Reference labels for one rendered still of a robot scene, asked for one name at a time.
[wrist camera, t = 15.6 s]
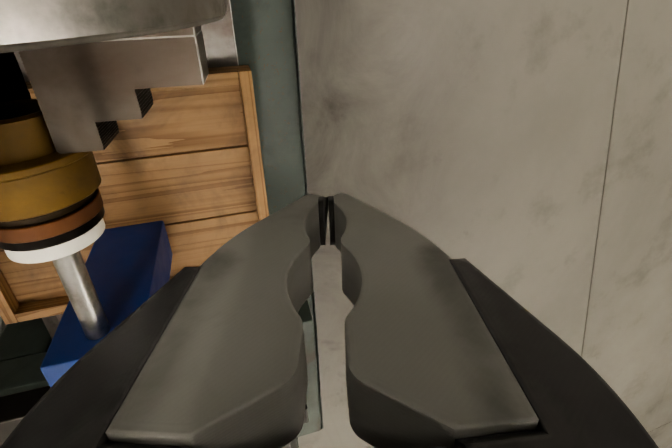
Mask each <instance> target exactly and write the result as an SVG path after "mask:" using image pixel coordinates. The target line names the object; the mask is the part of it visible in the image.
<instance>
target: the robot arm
mask: <svg viewBox="0 0 672 448"><path fill-rule="evenodd" d="M328 213H329V229H330V245H335V246H336V248H337V249H338V250H339V251H340V252H341V262H342V290H343V293H344V294H345V295H346V296H347V297H348V298H349V300H350V301H351V302H352V303H353V305H354V307H353V309H352V310H351V311H350V313H349V314H348V315H347V317H346V320H345V350H346V383H347V396H348V408H349V420H350V425H351V427H352V429H353V431H354V432H355V434H356V435H357V436H358V437H359V438H360V439H362V440H363V441H365V442H367V443H368V444H370V445H372V446H374V447H375V448H659V447H658V446H657V445H656V443H655V442H654V440H653V439H652V438H651V436H650V435H649V434H648V432H647V431H646V429H645V428H644V427H643V426H642V424H641V423H640V422H639V420H638V419H637V418H636V417H635V415H634V414H633V413H632V412H631V410H630V409H629V408H628V407H627V405H626V404H625V403H624V402H623V401H622V400H621V398H620V397H619V396H618V395H617V394H616V393H615V391H614V390H613V389H612V388H611V387H610V386H609V385H608V384H607V383H606V381H605V380H604V379H603V378H602V377H601V376H600V375H599V374H598V373H597V372H596V371H595V370H594V369H593V368H592V367H591V366H590V365H589V364H588V363H587V362H586V361H585V360H584V359H583V358H582V357H581V356H580V355H579V354H578V353H577V352H575V351H574V350H573V349H572V348H571V347H570V346H569V345H568V344H567V343H565V342H564V341H563V340H562V339H561V338H560V337H558V336H557V335H556V334H555V333H554V332H552V331H551V330H550V329H549V328H548V327H546V326H545V325H544V324H543V323H542V322H541V321H539V320H538V319H537V318H536V317H535V316H533V315H532V314H531V313H530V312H529V311H527V310H526V309H525V308H524V307H523V306H521V305H520V304H519V303H518V302H517V301H515V300H514V299H513V298H512V297H511V296H510V295H508V294H507V293H506V292H505V291H504V290H502V289H501V288H500V287H499V286H498V285H496V284H495V283H494V282H493V281H492V280H490V279H489V278H488V277H487V276H486V275H484V274H483V273H482V272H481V271H480V270H478V269H477V268H476V267H475V266H474V265H473V264H471V263H470V262H469V261H468V260H467V259H465V258H461V259H452V258H451V257H449V256H448V255H447V254H446V253H445V252H444V251H443V250H441V249H440V248H439V247H438V246H437V245H435V244H434V243H433V242H431V241H430V240H429V239H427V238H426V237H424V236H423V235H422V234H420V233H419V232H417V231H416V230H414V229H413V228H411V227H409V226H408V225H406V224H404V223H402V222H401V221H399V220H397V219H395V218H393V217H391V216H389V215H387V214H385V213H383V212H381V211H379V210H377V209H375V208H373V207H371V206H369V205H367V204H366V203H364V202H362V201H360V200H358V199H356V198H354V197H352V196H350V195H348V194H345V193H339V194H336V195H334V196H328V197H322V196H320V195H314V194H308V195H305V196H303V197H301V198H300V199H298V200H296V201H294V202H292V203H291V204H289V205H287V206H285V207H284V208H282V209H280V210H278V211H276V212H275V213H273V214H271V215H269V216H268V217H266V218H264V219H262V220H260V221H259V222H257V223H255V224H253V225H252V226H250V227H248V228H247V229H245V230H243V231H242V232H240V233H239V234H237V235H236V236H235V237H233V238H232V239H230V240H229V241H228V242H227V243H225V244H224V245H223V246H222V247H220V248H219V249H218V250H217V251H216V252H215V253H213V254H212V255H211V256H210V257H209V258H208V259H207V260H206V261H205V262H204V263H202V264H201V265H200V266H199V267H184V268H183V269H182V270H181V271H180V272H178V273H177V274H176V275H175V276H174V277H173V278H172V279H170V280H169V281H168V282H167V283H166V284H165V285H164V286H162V287H161V288H160V289H159V290H158V291H157V292H156V293H154V294H153V295H152V296H151V297H150V298H149V299H148V300H146V301H145V302H144V303H143V304H142V305H141V306H140V307H138V308H137V309H136V310H135V311H134V312H133V313H132V314H130V315H129V316H128V317H127V318H126V319H125V320H124V321H122V322H121V323H120V324H119V325H118V326H117V327H116V328H114V329H113V330H112V331H111V332H110V333H109V334H108V335H106V336H105V337H104V338H103V339H102V340H101V341H100V342H98V343H97V344H96V345H95V346H94V347H93V348H92V349H90V350H89V351H88V352H87V353H86V354H85V355H84V356H83V357H81V358H80V359H79V360H78V361H77V362H76V363H75V364H74V365H73V366H72V367H71V368H70V369H69V370H68V371H67V372H66V373H65V374H63V375H62V376H61V377H60V378H59V379H58V381H57V382H56V383H55V384H54V385H53V386H52V387H51V388H50V389H49V390H48V391H47V392H46V393H45V394H44V395H43V396H42V397H41V398H40V400H39V401H38V402H37V403H36V404H35V405H34V406H33V407H32V409H31V410H30V411H29V412H28V413H27V414H26V416H25V417H24V418H23V419H22V420H21V421H20V423H19V424H18V425H17V426H16V428H15V429H14V430H13V431H12V433H11V434H10V435H9V436H8V438H7V439H6V440H5V442H4V443H3V444H2V445H1V447H0V448H282V447H284V446H285V445H287V444H288V443H290V442H291V441H293V440H294V439H295V438H296V437H297V436H298V434H299V433H300V431H301V429H302V427H303V423H304V415H305V405H306V394H307V384H308V376H307V366H306V355H305V344H304V333H303V323H302V319H301V317H300V316H299V314H298V312H299V310H300V308H301V307H302V305H303V304H304V302H305V301H306V300H307V299H308V298H309V297H310V296H311V294H312V292H313V280H312V266H311V258H312V257H313V255H314V254H315V253H316V251H317V250H318V249H319V248H320V246H321V245H326V232H327V219H328Z"/></svg>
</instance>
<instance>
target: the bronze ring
mask: <svg viewBox="0 0 672 448"><path fill-rule="evenodd" d="M37 102H38V100H36V99H23V100H13V101H5V102H0V248H1V249H4V250H8V251H15V252H25V251H35V250H41V249H45V248H50V247H53V246H57V245H60V244H63V243H65V242H68V241H71V240H73V239H75V238H77V237H79V236H81V235H83V234H85V233H86V232H88V231H89V230H91V229H92V228H94V227H95V226H96V225H97V224H98V223H99V222H100V221H101V219H102V218H103V216H104V213H105V210H104V207H103V200H102V197H101V194H100V191H99V188H98V187H99V185H100V183H101V176H100V173H99V170H98V167H97V164H96V161H95V158H94V155H93V152H92V151H89V152H78V153H67V154H59V153H58V152H56V150H55V148H56V147H54V144H53V141H52V138H51V136H50V133H49V130H48V127H47V124H45V123H46V121H44V118H43V115H42V112H41V109H40V106H39V103H37Z"/></svg>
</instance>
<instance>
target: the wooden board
mask: <svg viewBox="0 0 672 448"><path fill-rule="evenodd" d="M208 69H209V74H208V76H207V78H206V81H205V83H204V84H203V85H189V86H175V87H160V88H151V89H150V91H151V94H152V97H153V98H152V99H153V105H152V107H151V108H150V109H149V110H148V112H147V113H146V114H145V116H144V117H143V118H142V119H132V120H119V121H117V126H118V128H119V133H118V134H117V136H116V137H115V138H114V139H113V140H112V141H111V143H110V144H109V145H108V146H107V147H106V148H105V150H100V151H92V152H93V155H94V158H95V161H96V164H97V167H98V170H99V173H100V176H101V183H100V185H99V187H98V188H99V191H100V194H101V197H102V200H103V207H104V210H105V213H104V216H103V220H104V223H105V229H110V228H117V227H123V226H130V225H136V224H143V223H149V222H155V221H163V222H164V225H165V228H166V232H167V236H168V240H169V243H170V247H171V251H172V254H173V255H172V263H171V271H170V278H169V280H170V279H172V278H173V277H174V276H175V275H176V274H177V273H178V272H180V271H181V270H182V269H183V268H184V267H199V266H200V265H201V264H202V263H204V262H205V261H206V260H207V259H208V258H209V257H210V256H211V255H212V254H213V253H215V252H216V251H217V250H218V249H219V248H220V247H222V246H223V245H224V244H225V243H227V242H228V241H229V240H230V239H232V238H233V237H235V236H236V235H237V234H239V233H240V232H242V231H243V230H245V229H247V228H248V227H250V226H252V225H253V224H255V223H257V222H259V221H260V220H262V219H264V218H266V217H268V216H269V211H268V202H267V194H266V186H265V178H264V170H263V162H262V153H261V145H260V137H259V129H258V121H257V113H256V104H255V96H254V88H253V80H252V72H251V69H250V68H249V66H248V65H240V66H227V67H214V68H208ZM68 302H69V297H68V295H67V293H66V291H65V289H64V286H63V284H62V282H61V280H60V277H59V275H58V273H57V271H56V268H55V266H54V264H53V262H52V261H47V262H42V263H32V264H25V263H18V262H14V261H12V260H10V259H9V258H8V257H7V255H6V253H5V251H4V249H1V248H0V316H1V318H2V319H3V321H4V323H5V325H7V324H13V323H17V322H23V321H28V320H33V319H38V318H43V317H49V316H54V315H59V314H64V311H65V309H66V307H67V305H68Z"/></svg>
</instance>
